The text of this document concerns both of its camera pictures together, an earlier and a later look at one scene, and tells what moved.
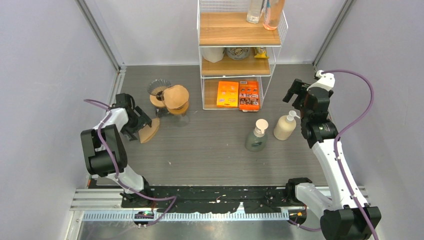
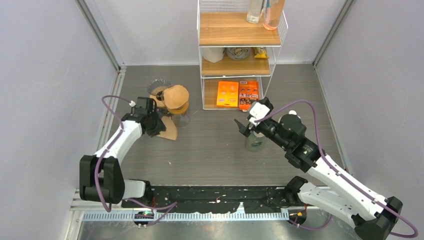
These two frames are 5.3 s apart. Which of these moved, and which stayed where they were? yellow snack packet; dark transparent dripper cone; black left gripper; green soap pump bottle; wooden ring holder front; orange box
Moved: black left gripper
Stayed: dark transparent dripper cone; orange box; yellow snack packet; green soap pump bottle; wooden ring holder front
